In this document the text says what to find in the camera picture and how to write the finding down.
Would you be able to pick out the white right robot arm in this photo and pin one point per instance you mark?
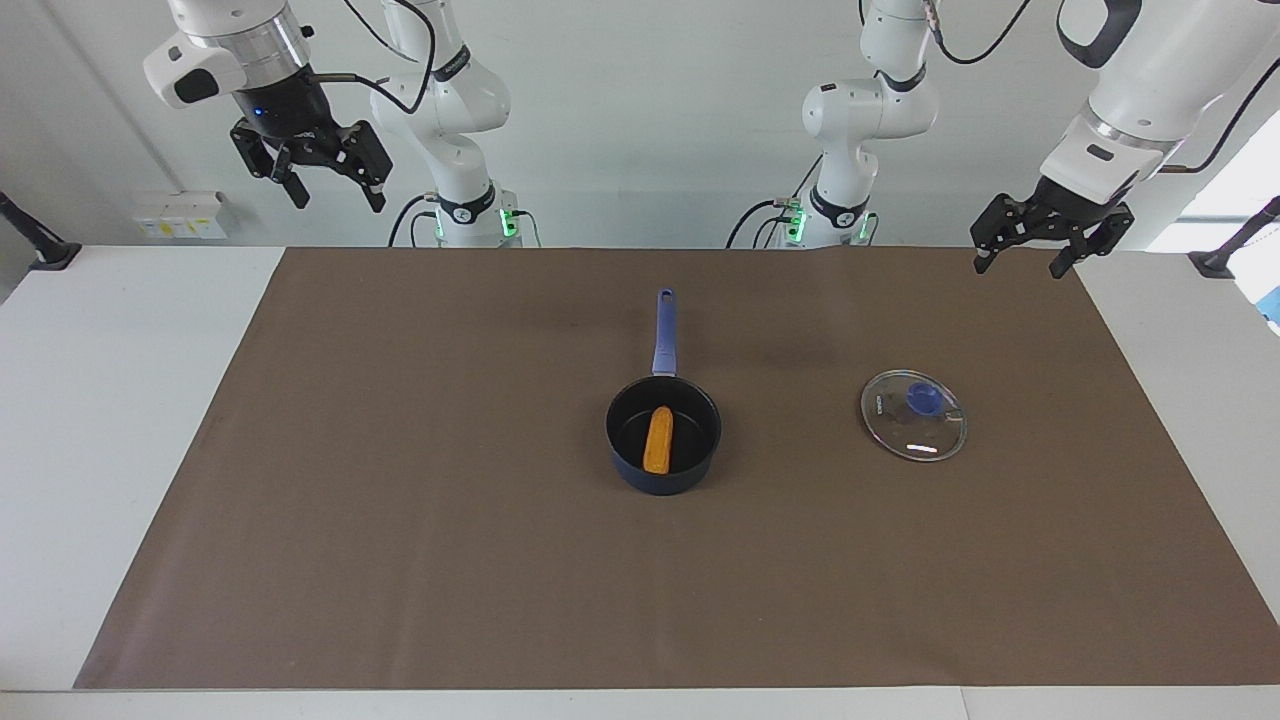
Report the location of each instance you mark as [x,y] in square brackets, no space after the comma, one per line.
[460,100]

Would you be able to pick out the brown table mat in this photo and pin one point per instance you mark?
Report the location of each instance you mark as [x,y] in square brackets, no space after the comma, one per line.
[400,550]

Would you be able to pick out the light blue object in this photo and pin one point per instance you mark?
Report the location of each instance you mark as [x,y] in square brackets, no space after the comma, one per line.
[1272,310]

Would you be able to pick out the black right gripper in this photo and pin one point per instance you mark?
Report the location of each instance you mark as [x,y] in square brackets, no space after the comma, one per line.
[285,115]

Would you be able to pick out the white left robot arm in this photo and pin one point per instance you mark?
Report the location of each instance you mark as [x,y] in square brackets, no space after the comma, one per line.
[1140,90]

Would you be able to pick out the glass lid with purple knob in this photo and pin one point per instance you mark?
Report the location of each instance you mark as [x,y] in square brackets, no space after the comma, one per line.
[915,435]

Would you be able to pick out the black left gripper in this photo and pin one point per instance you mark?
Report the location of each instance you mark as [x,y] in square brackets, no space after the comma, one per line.
[1070,212]

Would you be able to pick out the white wall power outlet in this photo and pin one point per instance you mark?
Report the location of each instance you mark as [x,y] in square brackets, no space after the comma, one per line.
[180,215]

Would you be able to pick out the yellow toy corn cob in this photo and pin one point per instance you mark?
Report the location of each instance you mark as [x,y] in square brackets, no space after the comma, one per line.
[659,440]

